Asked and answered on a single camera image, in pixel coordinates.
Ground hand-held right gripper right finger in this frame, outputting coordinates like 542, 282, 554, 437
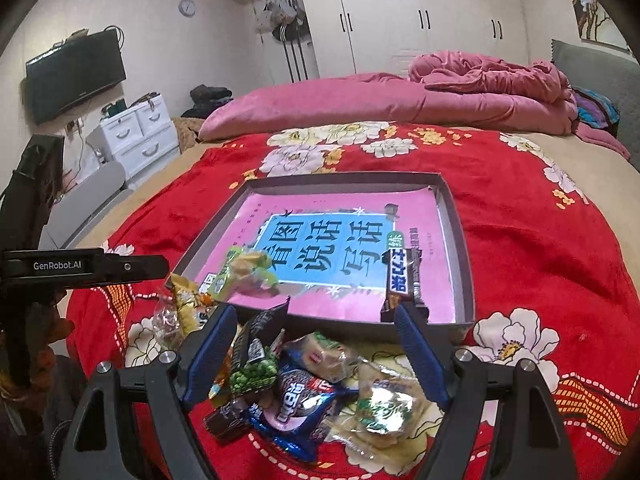
394, 304, 578, 480

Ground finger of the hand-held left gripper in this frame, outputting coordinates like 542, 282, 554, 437
102, 255, 170, 287

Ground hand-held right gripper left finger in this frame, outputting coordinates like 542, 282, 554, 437
60, 304, 238, 480

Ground black green pea packet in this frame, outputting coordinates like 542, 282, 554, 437
227, 305, 291, 396

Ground orange snack packet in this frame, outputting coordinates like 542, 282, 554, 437
207, 375, 236, 406

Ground clear golden candy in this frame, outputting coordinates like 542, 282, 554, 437
152, 305, 188, 348

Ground yellow candy packet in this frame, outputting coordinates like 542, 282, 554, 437
165, 274, 221, 336

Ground round pastry green label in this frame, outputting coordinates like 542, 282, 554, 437
325, 360, 446, 456

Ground dark brown chocolate bar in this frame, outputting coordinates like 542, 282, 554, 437
380, 245, 430, 323

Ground small dark brown snack packet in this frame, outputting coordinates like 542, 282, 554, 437
204, 400, 253, 446

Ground green and yellow snack packet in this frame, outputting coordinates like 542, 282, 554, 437
207, 246, 281, 306

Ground clear pastry packet green print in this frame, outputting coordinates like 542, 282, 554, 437
280, 331, 366, 391

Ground blue cookie packet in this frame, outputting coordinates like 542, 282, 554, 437
247, 360, 346, 463

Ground grey cardboard box tray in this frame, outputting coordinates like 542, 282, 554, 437
176, 172, 475, 346

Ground grey padded bench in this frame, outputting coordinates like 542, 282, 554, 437
37, 162, 126, 251

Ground white drawer cabinet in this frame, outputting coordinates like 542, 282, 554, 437
86, 94, 180, 181

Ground brown patterned cloth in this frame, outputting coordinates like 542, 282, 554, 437
172, 117, 206, 153

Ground red floral blanket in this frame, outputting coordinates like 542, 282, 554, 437
65, 122, 640, 480

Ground pink and blue book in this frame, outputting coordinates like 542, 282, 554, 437
192, 187, 455, 323

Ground dark bag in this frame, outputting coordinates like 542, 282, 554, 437
181, 85, 235, 120

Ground black flat television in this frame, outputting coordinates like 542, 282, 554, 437
25, 29, 127, 126

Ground crumpled pink duvet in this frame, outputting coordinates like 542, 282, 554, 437
407, 51, 631, 161

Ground hanging bags on hooks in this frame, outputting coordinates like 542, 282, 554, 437
252, 0, 308, 41

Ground multicoloured cloth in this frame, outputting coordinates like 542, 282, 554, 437
572, 86, 621, 131

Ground grey padded headboard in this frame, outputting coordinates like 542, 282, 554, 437
550, 39, 640, 171

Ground white wardrobe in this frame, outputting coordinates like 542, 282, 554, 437
292, 0, 531, 81

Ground wall picture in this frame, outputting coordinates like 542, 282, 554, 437
562, 0, 633, 53

